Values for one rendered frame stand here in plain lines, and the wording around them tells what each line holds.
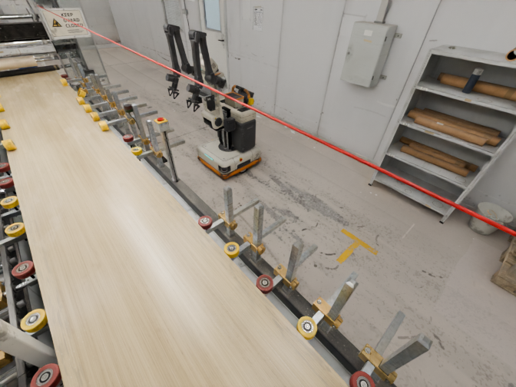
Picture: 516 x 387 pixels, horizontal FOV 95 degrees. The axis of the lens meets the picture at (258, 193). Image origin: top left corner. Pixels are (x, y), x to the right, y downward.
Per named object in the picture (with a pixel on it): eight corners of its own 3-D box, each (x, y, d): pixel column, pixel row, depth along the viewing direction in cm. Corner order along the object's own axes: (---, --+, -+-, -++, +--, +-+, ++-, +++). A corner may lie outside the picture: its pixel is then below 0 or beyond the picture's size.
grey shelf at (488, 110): (383, 171, 334) (444, 44, 231) (454, 206, 286) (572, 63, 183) (368, 184, 311) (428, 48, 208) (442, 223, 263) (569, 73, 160)
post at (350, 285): (322, 324, 119) (351, 275, 87) (329, 330, 117) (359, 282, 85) (319, 329, 117) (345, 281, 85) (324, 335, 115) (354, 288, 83)
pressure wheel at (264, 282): (267, 304, 112) (269, 293, 105) (253, 296, 115) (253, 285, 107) (274, 289, 118) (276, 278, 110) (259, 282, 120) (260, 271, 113)
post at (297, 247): (286, 290, 134) (298, 238, 102) (290, 295, 132) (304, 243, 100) (281, 295, 132) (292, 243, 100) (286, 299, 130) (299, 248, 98)
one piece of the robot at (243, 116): (231, 139, 354) (229, 80, 298) (256, 154, 325) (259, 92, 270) (213, 147, 336) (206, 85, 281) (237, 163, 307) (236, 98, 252)
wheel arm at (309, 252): (312, 246, 140) (313, 242, 137) (317, 250, 138) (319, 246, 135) (258, 295, 117) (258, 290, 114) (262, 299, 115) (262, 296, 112)
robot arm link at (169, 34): (173, 25, 215) (167, 24, 221) (167, 26, 212) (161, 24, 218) (183, 76, 244) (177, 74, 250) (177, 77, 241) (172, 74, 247)
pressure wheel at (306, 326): (311, 348, 99) (316, 339, 92) (292, 342, 101) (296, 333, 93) (312, 329, 105) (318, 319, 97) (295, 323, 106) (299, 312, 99)
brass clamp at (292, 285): (280, 267, 129) (281, 262, 126) (299, 285, 122) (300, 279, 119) (272, 274, 126) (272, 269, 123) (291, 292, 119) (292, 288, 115)
